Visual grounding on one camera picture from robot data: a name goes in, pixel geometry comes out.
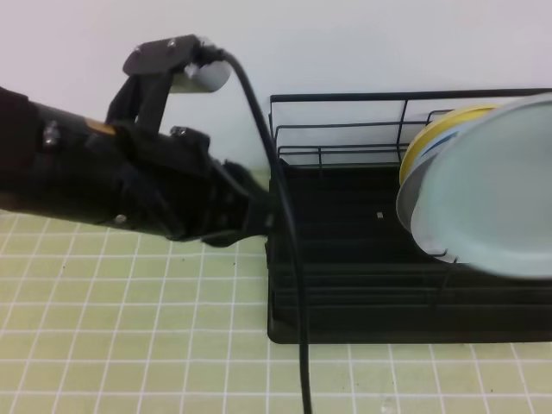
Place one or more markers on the grey plate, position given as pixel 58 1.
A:
pixel 409 190

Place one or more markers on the pale green plate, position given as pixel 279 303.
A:
pixel 433 249

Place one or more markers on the yellow plate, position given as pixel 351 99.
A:
pixel 442 125

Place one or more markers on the light blue plate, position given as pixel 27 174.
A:
pixel 439 140

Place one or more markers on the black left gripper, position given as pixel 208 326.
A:
pixel 171 186

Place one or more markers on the black dish rack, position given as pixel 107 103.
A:
pixel 367 280

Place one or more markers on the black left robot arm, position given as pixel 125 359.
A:
pixel 60 165

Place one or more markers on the light green plate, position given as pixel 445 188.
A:
pixel 486 197

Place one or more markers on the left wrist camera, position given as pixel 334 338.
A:
pixel 183 64

